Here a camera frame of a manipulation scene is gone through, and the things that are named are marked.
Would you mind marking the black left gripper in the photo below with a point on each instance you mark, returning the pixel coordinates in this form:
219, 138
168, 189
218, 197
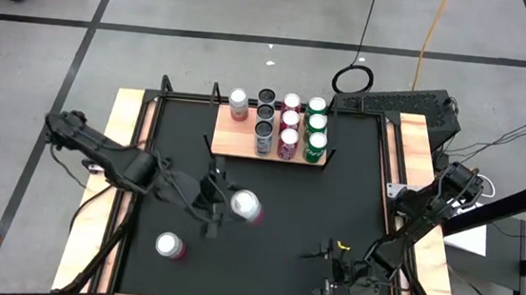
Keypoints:
197, 194

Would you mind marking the white paper sheet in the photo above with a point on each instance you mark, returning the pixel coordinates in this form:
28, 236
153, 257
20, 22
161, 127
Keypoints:
467, 237

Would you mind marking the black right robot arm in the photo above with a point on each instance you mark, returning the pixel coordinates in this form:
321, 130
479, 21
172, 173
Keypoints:
409, 222

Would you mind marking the yellow tag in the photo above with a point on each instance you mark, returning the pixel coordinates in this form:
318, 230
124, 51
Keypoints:
343, 245

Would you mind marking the black perforated computer case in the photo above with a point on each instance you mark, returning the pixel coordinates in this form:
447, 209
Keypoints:
391, 101

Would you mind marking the black table mat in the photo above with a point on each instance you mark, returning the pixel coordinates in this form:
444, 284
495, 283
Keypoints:
241, 284

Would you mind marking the tall silver energy drink can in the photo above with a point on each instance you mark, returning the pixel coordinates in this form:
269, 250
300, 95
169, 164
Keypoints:
263, 138
266, 96

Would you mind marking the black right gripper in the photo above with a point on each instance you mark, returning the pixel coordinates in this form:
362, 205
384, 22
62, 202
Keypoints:
351, 282

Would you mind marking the black bar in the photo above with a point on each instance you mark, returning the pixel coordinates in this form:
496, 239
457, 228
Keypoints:
491, 213

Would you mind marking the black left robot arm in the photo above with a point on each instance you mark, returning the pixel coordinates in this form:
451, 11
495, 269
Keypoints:
109, 158

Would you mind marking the wooden shelf with black legs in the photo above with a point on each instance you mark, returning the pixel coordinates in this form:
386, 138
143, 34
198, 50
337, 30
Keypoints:
235, 138

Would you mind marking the red Coca-Cola Star Wars can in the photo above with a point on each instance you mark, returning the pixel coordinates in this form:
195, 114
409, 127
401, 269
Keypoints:
290, 120

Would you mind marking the pink and silver can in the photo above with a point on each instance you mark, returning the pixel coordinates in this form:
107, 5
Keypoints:
238, 100
245, 203
168, 244

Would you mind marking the silver Celsius Peach Vibe can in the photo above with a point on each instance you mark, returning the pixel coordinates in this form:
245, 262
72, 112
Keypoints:
265, 113

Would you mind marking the green Sprite can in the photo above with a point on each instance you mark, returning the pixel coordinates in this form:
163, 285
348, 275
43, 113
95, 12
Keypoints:
317, 142
316, 105
317, 122

